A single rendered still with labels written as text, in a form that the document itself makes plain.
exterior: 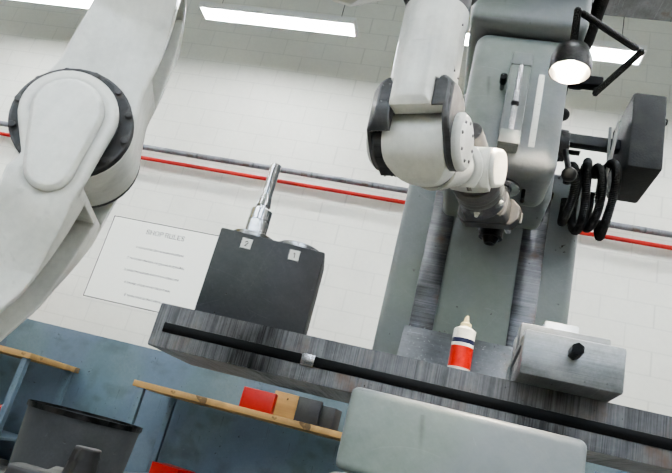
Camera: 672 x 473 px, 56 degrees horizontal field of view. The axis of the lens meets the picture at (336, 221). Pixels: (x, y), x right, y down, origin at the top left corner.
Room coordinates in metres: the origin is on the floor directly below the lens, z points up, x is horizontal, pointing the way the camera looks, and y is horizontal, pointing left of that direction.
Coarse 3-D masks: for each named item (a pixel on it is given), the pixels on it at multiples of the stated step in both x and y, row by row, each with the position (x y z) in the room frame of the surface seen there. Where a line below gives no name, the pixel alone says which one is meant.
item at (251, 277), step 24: (240, 240) 1.23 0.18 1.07; (264, 240) 1.22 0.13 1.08; (288, 240) 1.24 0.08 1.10; (216, 264) 1.23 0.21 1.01; (240, 264) 1.23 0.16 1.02; (264, 264) 1.22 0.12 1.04; (288, 264) 1.22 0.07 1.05; (312, 264) 1.22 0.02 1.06; (216, 288) 1.23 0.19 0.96; (240, 288) 1.23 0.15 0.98; (264, 288) 1.22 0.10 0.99; (288, 288) 1.22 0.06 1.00; (312, 288) 1.22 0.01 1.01; (216, 312) 1.23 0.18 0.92; (240, 312) 1.22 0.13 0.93; (264, 312) 1.22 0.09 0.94; (288, 312) 1.22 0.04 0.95; (312, 312) 1.32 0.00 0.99
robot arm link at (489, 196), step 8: (480, 128) 0.93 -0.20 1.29; (480, 136) 0.93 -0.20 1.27; (480, 144) 0.95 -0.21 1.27; (456, 192) 1.02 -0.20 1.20; (464, 192) 1.01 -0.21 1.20; (472, 192) 0.99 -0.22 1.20; (480, 192) 0.98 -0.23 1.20; (488, 192) 0.99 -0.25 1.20; (496, 192) 0.99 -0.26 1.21; (464, 200) 1.02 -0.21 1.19; (472, 200) 1.01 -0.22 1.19; (480, 200) 1.00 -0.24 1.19; (488, 200) 1.00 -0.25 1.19; (496, 200) 1.01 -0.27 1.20; (472, 208) 1.03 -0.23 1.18; (480, 208) 1.03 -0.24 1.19
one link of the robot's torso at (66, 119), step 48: (48, 96) 0.66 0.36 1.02; (96, 96) 0.67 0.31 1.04; (48, 144) 0.67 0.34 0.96; (96, 144) 0.68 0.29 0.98; (0, 192) 0.68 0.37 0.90; (48, 192) 0.68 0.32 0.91; (0, 240) 0.70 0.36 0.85; (48, 240) 0.70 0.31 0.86; (0, 288) 0.71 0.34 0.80; (48, 288) 0.81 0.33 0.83; (0, 336) 0.81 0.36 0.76
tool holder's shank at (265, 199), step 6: (270, 168) 1.28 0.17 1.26; (276, 168) 1.27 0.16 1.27; (270, 174) 1.27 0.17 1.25; (276, 174) 1.28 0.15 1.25; (270, 180) 1.27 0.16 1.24; (276, 180) 1.28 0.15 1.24; (264, 186) 1.28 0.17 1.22; (270, 186) 1.27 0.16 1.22; (264, 192) 1.28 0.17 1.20; (270, 192) 1.28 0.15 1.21; (264, 198) 1.27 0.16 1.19; (270, 198) 1.28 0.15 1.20; (258, 204) 1.28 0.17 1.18; (264, 204) 1.27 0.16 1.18; (270, 204) 1.28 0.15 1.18
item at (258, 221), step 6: (252, 210) 1.27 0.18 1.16; (252, 216) 1.27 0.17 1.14; (258, 216) 1.26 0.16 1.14; (264, 216) 1.26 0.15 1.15; (270, 216) 1.28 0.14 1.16; (252, 222) 1.26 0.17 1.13; (258, 222) 1.26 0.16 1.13; (264, 222) 1.27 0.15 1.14; (246, 228) 1.27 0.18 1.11; (252, 228) 1.26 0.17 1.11; (258, 228) 1.26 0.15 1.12; (264, 228) 1.27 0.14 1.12; (264, 234) 1.28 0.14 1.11
